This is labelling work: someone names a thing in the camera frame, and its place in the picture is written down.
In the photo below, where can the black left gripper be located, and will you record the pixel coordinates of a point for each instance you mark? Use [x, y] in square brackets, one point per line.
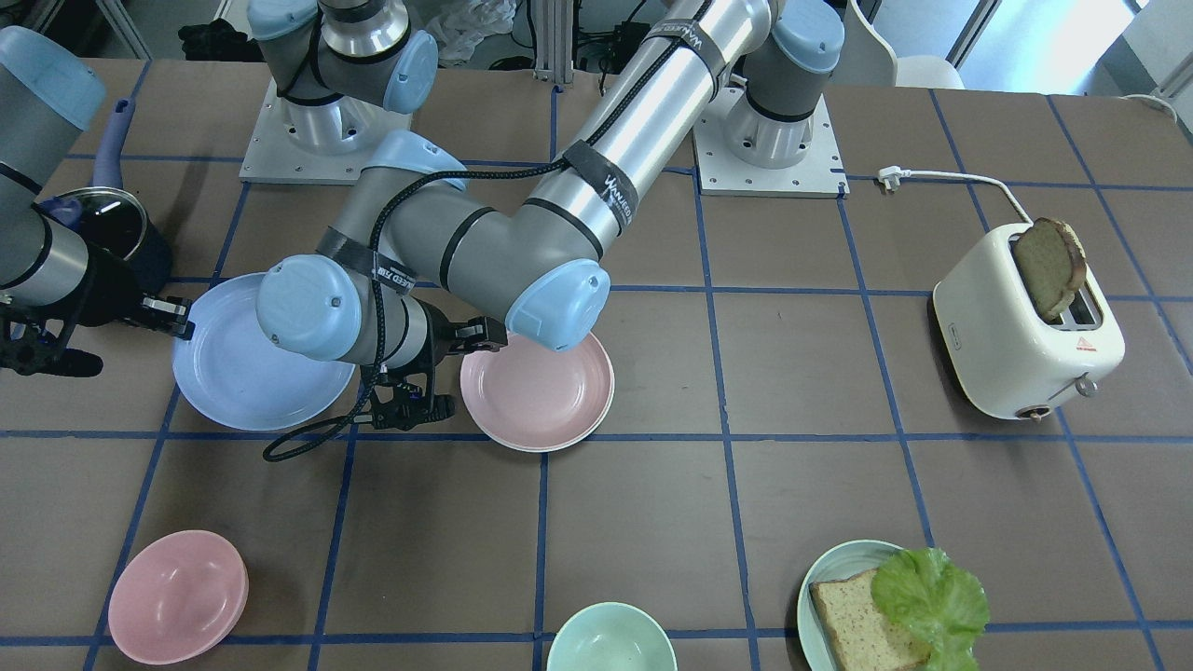
[436, 337]

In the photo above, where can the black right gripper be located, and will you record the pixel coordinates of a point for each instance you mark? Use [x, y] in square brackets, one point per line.
[110, 291]

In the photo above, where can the pink plate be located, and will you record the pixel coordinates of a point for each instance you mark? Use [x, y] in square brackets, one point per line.
[536, 400]

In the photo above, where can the blue plate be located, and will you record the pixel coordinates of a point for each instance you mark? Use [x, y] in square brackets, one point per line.
[233, 374]

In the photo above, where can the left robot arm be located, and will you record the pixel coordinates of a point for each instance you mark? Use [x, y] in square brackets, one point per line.
[538, 271]

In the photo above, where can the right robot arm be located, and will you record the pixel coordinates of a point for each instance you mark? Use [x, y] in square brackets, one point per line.
[320, 54]

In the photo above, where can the dark blue saucepan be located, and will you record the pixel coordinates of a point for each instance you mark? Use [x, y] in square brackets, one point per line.
[108, 215]

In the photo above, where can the pink bowl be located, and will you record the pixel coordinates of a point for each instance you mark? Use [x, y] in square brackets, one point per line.
[178, 597]

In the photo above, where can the green bowl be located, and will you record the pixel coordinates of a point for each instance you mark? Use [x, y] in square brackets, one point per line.
[611, 636]

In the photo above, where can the green plate with sandwich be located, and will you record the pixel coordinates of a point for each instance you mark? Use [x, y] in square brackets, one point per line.
[841, 562]

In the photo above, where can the white chair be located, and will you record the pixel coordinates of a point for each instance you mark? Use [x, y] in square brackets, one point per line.
[866, 59]

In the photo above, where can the bread slice on plate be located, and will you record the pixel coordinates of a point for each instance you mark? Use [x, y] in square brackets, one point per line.
[861, 637]

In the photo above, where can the cream white toaster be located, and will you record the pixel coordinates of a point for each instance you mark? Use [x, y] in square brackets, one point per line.
[1008, 362]

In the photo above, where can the green lettuce leaf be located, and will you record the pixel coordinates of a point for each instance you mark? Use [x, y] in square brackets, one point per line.
[938, 603]

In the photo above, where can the toast slice in toaster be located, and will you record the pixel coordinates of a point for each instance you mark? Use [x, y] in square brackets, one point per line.
[1052, 264]

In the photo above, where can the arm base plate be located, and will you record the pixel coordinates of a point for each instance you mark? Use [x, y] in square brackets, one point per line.
[315, 145]
[740, 153]

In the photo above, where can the aluminium frame post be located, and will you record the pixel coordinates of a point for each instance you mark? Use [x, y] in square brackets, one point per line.
[554, 34]

